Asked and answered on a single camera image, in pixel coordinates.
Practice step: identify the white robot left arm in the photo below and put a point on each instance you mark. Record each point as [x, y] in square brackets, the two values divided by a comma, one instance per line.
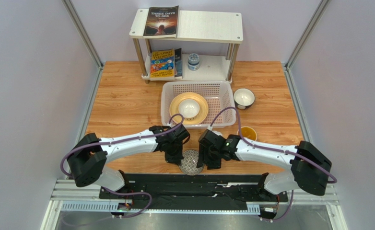
[88, 160]

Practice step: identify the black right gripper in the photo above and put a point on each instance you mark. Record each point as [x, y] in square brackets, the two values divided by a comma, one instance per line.
[208, 156]

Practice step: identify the white two-tier shelf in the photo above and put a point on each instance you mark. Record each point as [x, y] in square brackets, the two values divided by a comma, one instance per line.
[196, 26]

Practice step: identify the white plastic basket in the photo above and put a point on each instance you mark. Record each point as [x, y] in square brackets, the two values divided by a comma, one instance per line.
[218, 95]

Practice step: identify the patterned mug yellow inside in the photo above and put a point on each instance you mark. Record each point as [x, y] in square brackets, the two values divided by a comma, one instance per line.
[248, 132]

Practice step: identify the white bowl dark outside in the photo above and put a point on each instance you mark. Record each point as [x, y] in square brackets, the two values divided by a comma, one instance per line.
[244, 98]

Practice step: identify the yellow treehouse book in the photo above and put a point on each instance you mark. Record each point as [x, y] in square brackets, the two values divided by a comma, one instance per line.
[162, 65]

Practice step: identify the white striped bowl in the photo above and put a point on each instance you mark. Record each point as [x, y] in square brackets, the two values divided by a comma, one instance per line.
[189, 108]

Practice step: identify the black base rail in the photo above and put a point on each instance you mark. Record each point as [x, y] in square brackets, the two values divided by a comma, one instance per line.
[203, 192]

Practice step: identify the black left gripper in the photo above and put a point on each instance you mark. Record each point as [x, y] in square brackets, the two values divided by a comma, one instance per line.
[176, 159]

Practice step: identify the dark Three Days book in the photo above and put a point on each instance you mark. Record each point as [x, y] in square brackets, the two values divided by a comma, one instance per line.
[162, 22]

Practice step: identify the dark blue book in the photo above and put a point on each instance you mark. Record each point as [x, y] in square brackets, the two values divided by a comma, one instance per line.
[178, 64]

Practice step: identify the blue white ceramic jar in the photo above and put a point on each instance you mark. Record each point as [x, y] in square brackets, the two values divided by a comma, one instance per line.
[193, 61]

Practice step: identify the grey patterned bowl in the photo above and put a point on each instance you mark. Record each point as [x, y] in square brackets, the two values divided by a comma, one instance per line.
[189, 163]

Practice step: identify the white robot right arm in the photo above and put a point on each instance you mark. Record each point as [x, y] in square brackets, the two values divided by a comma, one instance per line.
[305, 167]

